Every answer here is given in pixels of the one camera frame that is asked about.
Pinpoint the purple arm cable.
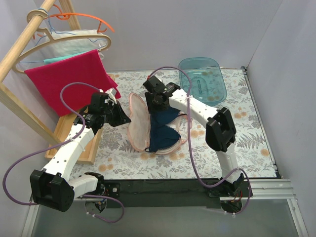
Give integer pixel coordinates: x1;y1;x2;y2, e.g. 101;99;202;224
2;82;125;224
147;66;251;216

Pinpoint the magenta red towel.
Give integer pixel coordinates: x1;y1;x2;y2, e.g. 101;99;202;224
25;50;118;117

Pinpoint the beige wooden hanger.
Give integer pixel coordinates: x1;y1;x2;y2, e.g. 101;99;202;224
11;28;112;74

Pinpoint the aluminium frame rail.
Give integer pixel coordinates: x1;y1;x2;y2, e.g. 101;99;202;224
22;179;308;237

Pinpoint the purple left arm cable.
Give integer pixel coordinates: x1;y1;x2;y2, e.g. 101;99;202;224
2;82;125;224

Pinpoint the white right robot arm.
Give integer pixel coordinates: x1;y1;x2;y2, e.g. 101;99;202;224
143;76;245;196

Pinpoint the clear teal plastic tub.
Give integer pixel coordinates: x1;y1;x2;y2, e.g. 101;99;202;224
178;57;227;106

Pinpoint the blue wire hanger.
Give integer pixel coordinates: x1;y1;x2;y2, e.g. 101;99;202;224
17;8;114;63

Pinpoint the white cloth on hanger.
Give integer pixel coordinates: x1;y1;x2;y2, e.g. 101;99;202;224
42;30;108;58

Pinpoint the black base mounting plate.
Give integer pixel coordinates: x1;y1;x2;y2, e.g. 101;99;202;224
76;179;254;209

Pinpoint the wooden clothes rack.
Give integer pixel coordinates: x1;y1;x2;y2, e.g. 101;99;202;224
0;0;109;165

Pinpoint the orange plastic hanger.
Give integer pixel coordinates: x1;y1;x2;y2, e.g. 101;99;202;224
45;0;115;33

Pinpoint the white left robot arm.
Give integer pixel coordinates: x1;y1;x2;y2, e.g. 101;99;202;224
30;88;131;212

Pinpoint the floral patterned table mat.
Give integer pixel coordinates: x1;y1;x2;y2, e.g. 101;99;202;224
71;69;276;179

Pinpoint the navy blue lace bra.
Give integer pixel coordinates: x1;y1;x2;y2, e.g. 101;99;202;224
145;108;186;155

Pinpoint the teal folded cloth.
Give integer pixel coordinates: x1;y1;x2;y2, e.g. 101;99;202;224
43;52;85;65

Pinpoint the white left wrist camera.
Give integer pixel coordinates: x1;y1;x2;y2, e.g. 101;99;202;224
106;88;117;105

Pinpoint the peach floral mesh laundry bag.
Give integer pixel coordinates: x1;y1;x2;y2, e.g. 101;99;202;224
127;93;187;152

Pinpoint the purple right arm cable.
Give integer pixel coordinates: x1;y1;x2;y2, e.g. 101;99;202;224
147;66;251;216

